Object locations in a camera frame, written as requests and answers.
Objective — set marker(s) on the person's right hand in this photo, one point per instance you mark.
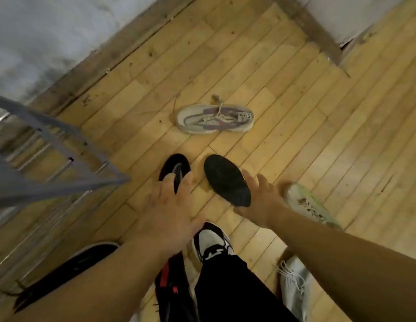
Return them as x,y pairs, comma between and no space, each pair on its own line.
265,204

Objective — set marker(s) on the person's left forearm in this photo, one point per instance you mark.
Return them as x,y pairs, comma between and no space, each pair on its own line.
104,285

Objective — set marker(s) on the white and purple sneaker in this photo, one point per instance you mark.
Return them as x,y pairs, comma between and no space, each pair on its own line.
214,119

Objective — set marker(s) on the black and red shoe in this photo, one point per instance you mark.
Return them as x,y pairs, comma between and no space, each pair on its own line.
172,291

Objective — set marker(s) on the person's left hand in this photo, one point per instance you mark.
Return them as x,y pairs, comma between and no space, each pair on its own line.
167,217

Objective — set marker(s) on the person's black and white shoe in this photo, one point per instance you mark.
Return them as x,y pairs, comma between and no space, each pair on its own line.
211,243

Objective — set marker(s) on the black mesh shoe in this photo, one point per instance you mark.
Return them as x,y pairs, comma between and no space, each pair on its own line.
176,162

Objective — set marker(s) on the person's left middle finger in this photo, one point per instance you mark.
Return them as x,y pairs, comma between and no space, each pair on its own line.
169,186

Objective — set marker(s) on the person's right forearm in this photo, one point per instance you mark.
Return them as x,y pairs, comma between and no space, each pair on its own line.
345,264

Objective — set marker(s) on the person's black trouser leg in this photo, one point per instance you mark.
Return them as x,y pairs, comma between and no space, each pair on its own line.
234,291

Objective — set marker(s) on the grey metal rack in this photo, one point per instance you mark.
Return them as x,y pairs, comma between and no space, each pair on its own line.
43,170

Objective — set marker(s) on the white laced sneaker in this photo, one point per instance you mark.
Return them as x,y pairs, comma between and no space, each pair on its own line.
293,285

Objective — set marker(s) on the person's left thumb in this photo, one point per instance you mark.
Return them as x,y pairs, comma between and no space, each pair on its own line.
199,223

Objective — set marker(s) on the white and green sneaker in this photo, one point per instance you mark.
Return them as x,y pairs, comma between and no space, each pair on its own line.
308,206

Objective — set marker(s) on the person's right thumb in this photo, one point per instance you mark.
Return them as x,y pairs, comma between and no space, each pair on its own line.
242,211

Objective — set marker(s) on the person's right middle finger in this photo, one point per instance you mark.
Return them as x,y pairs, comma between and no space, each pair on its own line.
264,182

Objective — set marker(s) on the black sneaker with white sole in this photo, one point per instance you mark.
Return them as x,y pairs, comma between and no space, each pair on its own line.
70,268

